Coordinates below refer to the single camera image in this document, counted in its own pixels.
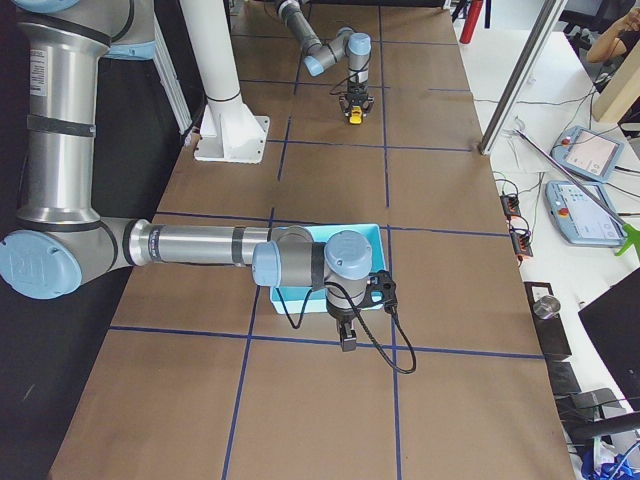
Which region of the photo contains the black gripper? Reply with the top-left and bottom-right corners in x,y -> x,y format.
339,80 -> 375,118
326,292 -> 357,352

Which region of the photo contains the near teach pendant tablet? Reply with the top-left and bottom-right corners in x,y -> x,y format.
545,181 -> 625,247

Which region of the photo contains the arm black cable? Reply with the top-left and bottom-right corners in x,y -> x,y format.
277,279 -> 417,375

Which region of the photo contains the teach pendant tablet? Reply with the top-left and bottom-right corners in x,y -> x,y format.
551,126 -> 623,183
545,181 -> 625,247

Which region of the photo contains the yellow beetle toy car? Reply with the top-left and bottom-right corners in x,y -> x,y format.
347,105 -> 364,125

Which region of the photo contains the light blue plastic bin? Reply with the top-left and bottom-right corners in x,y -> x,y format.
269,224 -> 386,316

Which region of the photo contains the aluminium frame post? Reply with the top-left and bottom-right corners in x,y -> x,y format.
478,0 -> 567,155

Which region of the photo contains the far teach pendant tablet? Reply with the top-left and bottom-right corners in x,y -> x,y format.
551,126 -> 623,183

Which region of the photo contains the silver rod white stand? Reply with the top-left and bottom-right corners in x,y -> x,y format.
515,129 -> 640,256

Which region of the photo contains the person dark sleeve forearm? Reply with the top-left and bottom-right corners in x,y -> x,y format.
587,8 -> 639,63

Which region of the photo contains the black power strip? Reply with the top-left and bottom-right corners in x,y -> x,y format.
500,193 -> 533,263

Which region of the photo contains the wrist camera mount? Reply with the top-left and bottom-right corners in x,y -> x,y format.
360,270 -> 398,312

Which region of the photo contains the steel cup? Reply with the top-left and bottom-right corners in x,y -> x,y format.
532,295 -> 561,320

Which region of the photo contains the red fire extinguisher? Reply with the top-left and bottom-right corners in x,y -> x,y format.
459,0 -> 485,45

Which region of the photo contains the white pillar mount base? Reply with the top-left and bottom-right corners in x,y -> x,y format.
180,0 -> 270,164

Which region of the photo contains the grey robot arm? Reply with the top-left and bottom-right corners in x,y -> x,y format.
1,60 -> 384,362
273,0 -> 374,125

